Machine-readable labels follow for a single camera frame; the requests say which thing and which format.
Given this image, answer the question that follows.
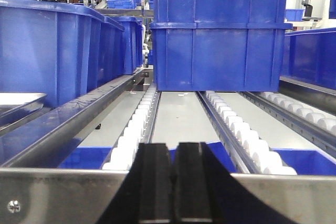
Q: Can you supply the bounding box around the blue bin below shelf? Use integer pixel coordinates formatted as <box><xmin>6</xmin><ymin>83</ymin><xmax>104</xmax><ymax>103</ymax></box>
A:
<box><xmin>59</xmin><ymin>141</ymin><xmax>335</xmax><ymax>176</ymax></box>

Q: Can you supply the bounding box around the large blue bin left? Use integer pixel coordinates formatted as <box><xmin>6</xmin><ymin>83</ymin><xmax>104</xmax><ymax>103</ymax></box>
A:
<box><xmin>1</xmin><ymin>0</ymin><xmax>124</xmax><ymax>107</ymax></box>

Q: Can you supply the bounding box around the white roller track centre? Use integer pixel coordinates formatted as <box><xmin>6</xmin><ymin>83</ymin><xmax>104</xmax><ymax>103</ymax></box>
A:
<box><xmin>205</xmin><ymin>90</ymin><xmax>297</xmax><ymax>175</ymax></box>

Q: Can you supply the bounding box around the steel shelf front rail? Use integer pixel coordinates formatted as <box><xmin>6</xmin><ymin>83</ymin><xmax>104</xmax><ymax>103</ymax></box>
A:
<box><xmin>1</xmin><ymin>168</ymin><xmax>335</xmax><ymax>223</ymax></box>

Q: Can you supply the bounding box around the small distant blue bin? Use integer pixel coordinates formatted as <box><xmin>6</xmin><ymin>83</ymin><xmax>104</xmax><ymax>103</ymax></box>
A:
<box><xmin>107</xmin><ymin>0</ymin><xmax>137</xmax><ymax>9</ymax></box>

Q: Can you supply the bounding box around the white roller track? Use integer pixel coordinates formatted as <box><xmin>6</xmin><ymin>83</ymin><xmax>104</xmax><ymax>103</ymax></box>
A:
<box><xmin>102</xmin><ymin>85</ymin><xmax>158</xmax><ymax>171</ymax></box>
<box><xmin>259</xmin><ymin>92</ymin><xmax>335</xmax><ymax>135</ymax></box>
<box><xmin>205</xmin><ymin>90</ymin><xmax>297</xmax><ymax>175</ymax></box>

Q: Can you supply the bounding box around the silver metal tray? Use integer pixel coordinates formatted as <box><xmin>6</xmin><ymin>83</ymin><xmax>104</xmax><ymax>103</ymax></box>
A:
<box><xmin>1</xmin><ymin>92</ymin><xmax>47</xmax><ymax>126</ymax></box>

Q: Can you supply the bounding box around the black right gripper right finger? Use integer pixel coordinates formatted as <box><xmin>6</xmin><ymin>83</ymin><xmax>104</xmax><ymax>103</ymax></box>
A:
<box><xmin>174</xmin><ymin>143</ymin><xmax>293</xmax><ymax>223</ymax></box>

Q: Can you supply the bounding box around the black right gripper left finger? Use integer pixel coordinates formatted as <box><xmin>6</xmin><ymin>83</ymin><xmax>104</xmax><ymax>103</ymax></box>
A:
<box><xmin>97</xmin><ymin>143</ymin><xmax>172</xmax><ymax>223</ymax></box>

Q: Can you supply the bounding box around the steel lane divider rail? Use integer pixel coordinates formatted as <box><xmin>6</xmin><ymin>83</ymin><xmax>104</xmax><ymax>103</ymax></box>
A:
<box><xmin>1</xmin><ymin>69</ymin><xmax>143</xmax><ymax>168</ymax></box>

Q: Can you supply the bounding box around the rail screw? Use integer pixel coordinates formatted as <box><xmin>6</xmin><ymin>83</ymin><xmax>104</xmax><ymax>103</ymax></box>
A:
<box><xmin>7</xmin><ymin>200</ymin><xmax>21</xmax><ymax>214</ymax></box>

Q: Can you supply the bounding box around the stacked blue bin centre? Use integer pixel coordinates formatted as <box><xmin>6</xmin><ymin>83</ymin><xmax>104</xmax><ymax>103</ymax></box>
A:
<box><xmin>150</xmin><ymin>0</ymin><xmax>290</xmax><ymax>91</ymax></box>

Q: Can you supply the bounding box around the white roller track left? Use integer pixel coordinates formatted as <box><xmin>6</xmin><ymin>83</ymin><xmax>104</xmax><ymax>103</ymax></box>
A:
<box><xmin>102</xmin><ymin>85</ymin><xmax>158</xmax><ymax>171</ymax></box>

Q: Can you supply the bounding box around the white roller track right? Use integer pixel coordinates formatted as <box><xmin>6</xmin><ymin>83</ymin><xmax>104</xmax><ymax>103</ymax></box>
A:
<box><xmin>259</xmin><ymin>92</ymin><xmax>335</xmax><ymax>135</ymax></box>

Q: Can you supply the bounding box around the blue bin right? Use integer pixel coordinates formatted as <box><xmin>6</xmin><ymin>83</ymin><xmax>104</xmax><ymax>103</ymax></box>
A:
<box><xmin>281</xmin><ymin>27</ymin><xmax>335</xmax><ymax>90</ymax></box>

